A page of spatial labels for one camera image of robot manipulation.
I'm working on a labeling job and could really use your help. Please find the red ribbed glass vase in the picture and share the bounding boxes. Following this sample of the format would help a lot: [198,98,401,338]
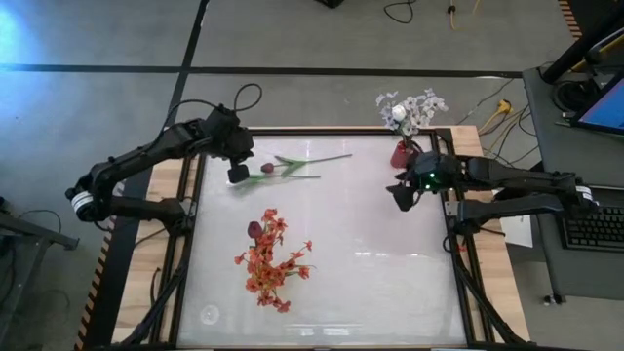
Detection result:
[389,139,415,170]

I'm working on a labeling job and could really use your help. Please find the grey metal stand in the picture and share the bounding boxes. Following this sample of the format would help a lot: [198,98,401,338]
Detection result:
[0,194,81,351]

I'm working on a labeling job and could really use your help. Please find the black mat orange striped edge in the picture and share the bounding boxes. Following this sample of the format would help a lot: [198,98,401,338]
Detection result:
[72,148,158,351]
[557,0,624,41]

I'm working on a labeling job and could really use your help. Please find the black aluminium table frame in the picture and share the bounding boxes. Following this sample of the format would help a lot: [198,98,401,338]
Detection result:
[124,116,530,351]

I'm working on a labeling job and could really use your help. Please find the black keyboard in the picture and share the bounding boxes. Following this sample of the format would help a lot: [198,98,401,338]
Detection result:
[560,204,624,254]

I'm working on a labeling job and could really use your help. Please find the yellow floor cable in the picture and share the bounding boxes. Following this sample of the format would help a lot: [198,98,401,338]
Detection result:
[447,0,483,32]

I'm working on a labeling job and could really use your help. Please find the white paper sheet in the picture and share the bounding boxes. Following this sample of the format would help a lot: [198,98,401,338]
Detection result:
[499,214,535,249]

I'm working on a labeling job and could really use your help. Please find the black floor cable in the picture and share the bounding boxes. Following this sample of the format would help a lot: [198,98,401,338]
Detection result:
[382,0,416,25]

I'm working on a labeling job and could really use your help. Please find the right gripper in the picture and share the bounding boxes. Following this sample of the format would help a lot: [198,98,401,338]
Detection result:
[386,149,463,214]

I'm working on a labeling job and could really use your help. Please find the coiled black cables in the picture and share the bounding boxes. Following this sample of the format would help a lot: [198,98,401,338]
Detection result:
[553,77,594,116]

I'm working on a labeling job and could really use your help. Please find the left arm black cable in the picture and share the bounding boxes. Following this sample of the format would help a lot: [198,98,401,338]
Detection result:
[159,82,264,142]

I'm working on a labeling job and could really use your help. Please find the yellow power cable with plug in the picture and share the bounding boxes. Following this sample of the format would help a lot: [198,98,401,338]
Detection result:
[477,98,528,147]

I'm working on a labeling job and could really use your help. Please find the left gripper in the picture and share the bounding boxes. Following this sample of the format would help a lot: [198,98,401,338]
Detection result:
[203,104,255,185]

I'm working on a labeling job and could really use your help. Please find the grey desk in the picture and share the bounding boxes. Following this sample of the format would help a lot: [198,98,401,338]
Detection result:
[522,65,624,299]

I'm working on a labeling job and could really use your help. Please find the monitor with blue screen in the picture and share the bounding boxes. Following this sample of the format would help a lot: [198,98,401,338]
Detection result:
[567,71,624,137]

